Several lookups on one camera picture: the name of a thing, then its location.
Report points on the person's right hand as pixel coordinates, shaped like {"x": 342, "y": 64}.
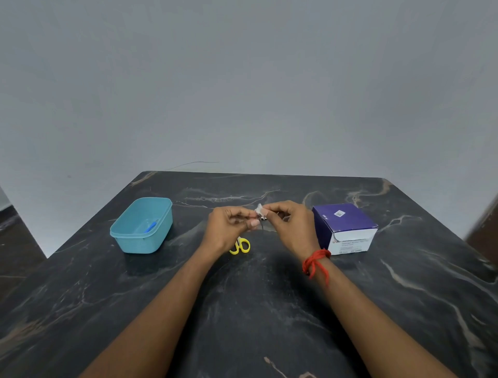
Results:
{"x": 295, "y": 229}

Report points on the person's left hand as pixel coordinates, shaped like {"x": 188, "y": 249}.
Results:
{"x": 223, "y": 229}

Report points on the person's left thumb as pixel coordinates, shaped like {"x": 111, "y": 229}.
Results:
{"x": 248, "y": 223}

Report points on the person's right thumb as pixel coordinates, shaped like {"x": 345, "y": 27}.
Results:
{"x": 268, "y": 219}

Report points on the small clear packet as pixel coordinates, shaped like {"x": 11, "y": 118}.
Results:
{"x": 260, "y": 212}

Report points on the person's left forearm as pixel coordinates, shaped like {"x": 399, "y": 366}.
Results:
{"x": 159, "y": 315}

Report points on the person's right forearm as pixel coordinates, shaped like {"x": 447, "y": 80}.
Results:
{"x": 373, "y": 327}

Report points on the red thread wristband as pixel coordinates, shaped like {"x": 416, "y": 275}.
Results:
{"x": 316, "y": 263}

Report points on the purple and white cardboard box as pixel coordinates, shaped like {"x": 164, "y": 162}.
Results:
{"x": 344, "y": 228}

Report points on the small blue item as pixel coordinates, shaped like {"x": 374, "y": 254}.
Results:
{"x": 150, "y": 227}

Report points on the teal plastic container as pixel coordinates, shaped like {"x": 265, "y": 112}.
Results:
{"x": 142, "y": 225}

